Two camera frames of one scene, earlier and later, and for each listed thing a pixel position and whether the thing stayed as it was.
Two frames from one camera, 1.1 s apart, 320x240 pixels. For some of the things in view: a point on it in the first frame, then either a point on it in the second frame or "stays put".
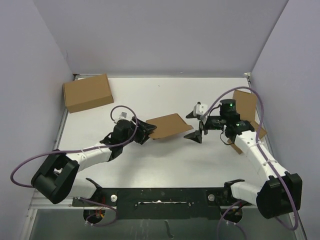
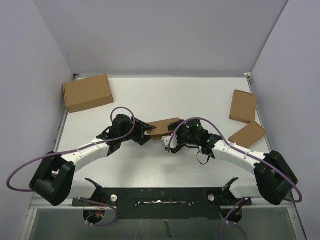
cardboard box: [87, 93] stays put
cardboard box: [246, 105] stays put
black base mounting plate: [161, 203] stays put
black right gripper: [197, 135] -> [183, 128]
